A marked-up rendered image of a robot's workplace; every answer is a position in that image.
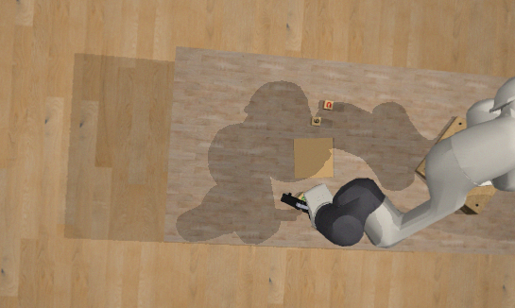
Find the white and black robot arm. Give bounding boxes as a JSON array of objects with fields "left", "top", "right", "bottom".
[{"left": 303, "top": 77, "right": 515, "bottom": 248}]

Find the tan flat mat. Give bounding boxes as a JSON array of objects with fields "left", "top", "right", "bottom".
[{"left": 294, "top": 138, "right": 334, "bottom": 179}]

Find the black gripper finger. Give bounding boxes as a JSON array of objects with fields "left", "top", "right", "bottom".
[{"left": 281, "top": 192, "right": 308, "bottom": 214}]

